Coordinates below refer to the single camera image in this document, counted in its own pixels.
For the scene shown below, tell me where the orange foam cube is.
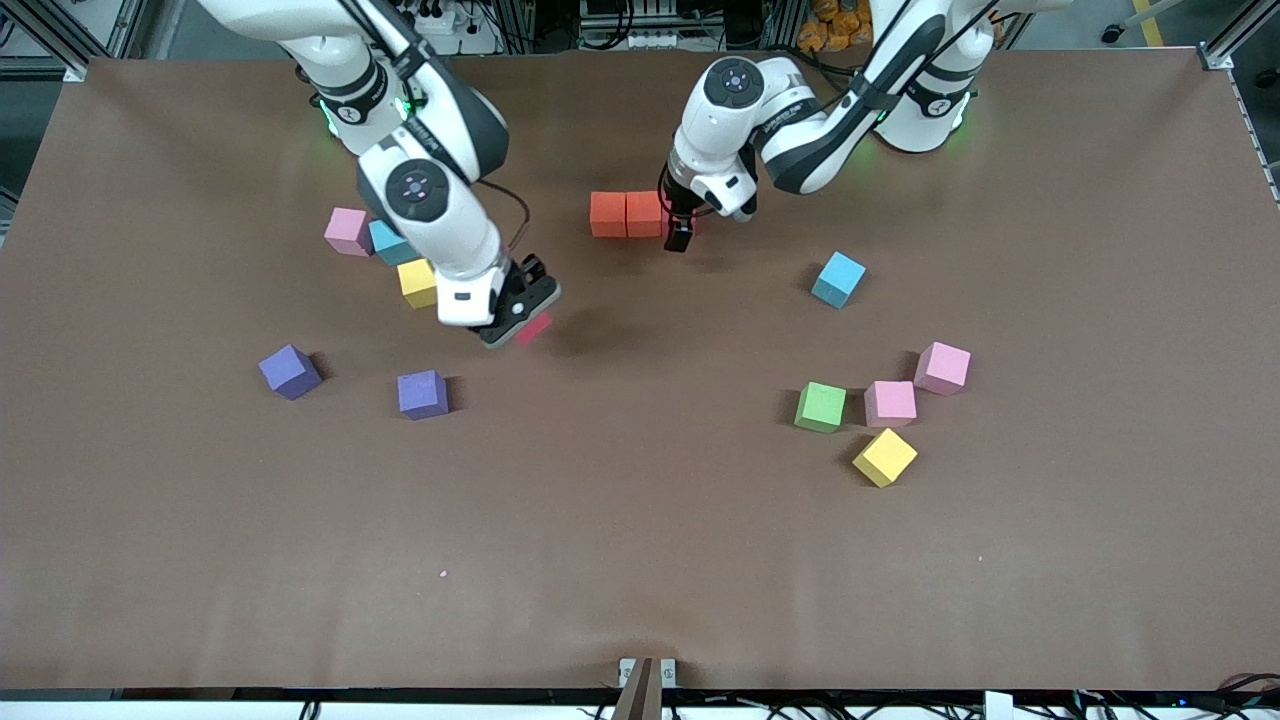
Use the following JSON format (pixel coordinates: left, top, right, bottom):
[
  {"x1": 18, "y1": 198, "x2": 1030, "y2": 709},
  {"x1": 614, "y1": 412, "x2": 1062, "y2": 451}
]
[
  {"x1": 626, "y1": 191, "x2": 665, "y2": 239},
  {"x1": 589, "y1": 191, "x2": 629, "y2": 239}
]

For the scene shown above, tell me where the yellow foam cube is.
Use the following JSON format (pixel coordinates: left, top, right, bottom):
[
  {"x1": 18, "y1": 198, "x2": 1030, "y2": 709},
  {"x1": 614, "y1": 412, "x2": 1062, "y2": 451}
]
[
  {"x1": 397, "y1": 258, "x2": 441, "y2": 310},
  {"x1": 852, "y1": 428, "x2": 919, "y2": 489}
]

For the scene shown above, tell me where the blue foam cube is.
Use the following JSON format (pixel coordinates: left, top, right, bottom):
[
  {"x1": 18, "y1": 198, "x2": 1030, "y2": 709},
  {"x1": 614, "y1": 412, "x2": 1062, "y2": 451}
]
[
  {"x1": 810, "y1": 251, "x2": 868, "y2": 310},
  {"x1": 368, "y1": 220, "x2": 413, "y2": 267}
]

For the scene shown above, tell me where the purple foam cube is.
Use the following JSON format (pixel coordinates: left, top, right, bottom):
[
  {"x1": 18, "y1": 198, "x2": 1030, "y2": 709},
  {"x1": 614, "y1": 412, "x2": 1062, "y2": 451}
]
[
  {"x1": 258, "y1": 344, "x2": 323, "y2": 402},
  {"x1": 397, "y1": 370, "x2": 450, "y2": 421}
]

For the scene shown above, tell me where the black equipment rack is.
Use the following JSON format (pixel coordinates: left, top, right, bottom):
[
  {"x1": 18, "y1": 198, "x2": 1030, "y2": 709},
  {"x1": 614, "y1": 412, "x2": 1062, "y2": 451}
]
[{"x1": 575, "y1": 0, "x2": 801, "y2": 53}]

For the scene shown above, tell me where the pink foam cube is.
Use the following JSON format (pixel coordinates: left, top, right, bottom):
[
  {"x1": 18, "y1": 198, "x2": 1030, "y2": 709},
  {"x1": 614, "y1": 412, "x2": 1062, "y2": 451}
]
[
  {"x1": 324, "y1": 207, "x2": 374, "y2": 258},
  {"x1": 864, "y1": 380, "x2": 918, "y2": 429},
  {"x1": 913, "y1": 341, "x2": 972, "y2": 398}
]

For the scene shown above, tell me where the green foam cube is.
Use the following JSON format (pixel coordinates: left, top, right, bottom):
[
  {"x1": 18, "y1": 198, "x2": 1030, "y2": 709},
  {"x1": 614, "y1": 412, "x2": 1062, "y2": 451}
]
[{"x1": 794, "y1": 381, "x2": 847, "y2": 435}]

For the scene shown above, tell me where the orange snack bag pile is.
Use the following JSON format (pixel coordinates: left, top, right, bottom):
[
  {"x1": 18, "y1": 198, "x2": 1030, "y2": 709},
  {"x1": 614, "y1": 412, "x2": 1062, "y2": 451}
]
[{"x1": 797, "y1": 0, "x2": 877, "y2": 53}]

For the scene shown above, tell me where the white power strip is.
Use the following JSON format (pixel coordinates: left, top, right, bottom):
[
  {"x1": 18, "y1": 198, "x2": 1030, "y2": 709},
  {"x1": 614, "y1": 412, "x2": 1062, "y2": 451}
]
[{"x1": 415, "y1": 0, "x2": 501, "y2": 56}]

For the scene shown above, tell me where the brown paper table cover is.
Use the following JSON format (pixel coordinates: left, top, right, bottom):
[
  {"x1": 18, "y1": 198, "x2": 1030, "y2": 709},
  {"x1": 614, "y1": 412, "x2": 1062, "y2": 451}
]
[{"x1": 0, "y1": 48, "x2": 1280, "y2": 693}]

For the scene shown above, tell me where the brown flat stick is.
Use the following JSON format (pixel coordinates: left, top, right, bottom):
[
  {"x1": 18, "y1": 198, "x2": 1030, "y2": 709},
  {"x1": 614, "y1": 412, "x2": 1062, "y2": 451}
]
[{"x1": 611, "y1": 657, "x2": 664, "y2": 720}]

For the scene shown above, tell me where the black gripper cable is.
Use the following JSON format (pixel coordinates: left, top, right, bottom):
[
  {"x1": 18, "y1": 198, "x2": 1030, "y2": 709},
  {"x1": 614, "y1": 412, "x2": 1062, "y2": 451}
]
[
  {"x1": 655, "y1": 0, "x2": 1001, "y2": 216},
  {"x1": 340, "y1": 0, "x2": 532, "y2": 253}
]

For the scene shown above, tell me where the silver metal bracket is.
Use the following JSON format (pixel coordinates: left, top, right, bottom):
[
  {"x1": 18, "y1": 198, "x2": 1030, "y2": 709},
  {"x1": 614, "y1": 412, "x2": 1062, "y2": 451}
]
[{"x1": 618, "y1": 657, "x2": 677, "y2": 689}]

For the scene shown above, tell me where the aluminium frame profile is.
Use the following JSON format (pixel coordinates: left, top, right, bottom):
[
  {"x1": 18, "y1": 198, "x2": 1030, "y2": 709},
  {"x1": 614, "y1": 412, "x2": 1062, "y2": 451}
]
[
  {"x1": 0, "y1": 0, "x2": 151, "y2": 83},
  {"x1": 1198, "y1": 0, "x2": 1280, "y2": 206}
]

